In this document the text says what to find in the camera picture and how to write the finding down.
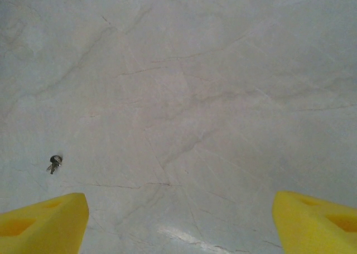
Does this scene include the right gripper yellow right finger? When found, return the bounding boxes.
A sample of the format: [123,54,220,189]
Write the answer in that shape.
[272,190,357,254]

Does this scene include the small silver key bunch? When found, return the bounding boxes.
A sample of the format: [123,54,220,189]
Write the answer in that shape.
[46,155,64,175]

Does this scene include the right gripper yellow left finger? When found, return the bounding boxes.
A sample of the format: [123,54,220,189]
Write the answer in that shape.
[0,192,90,254]

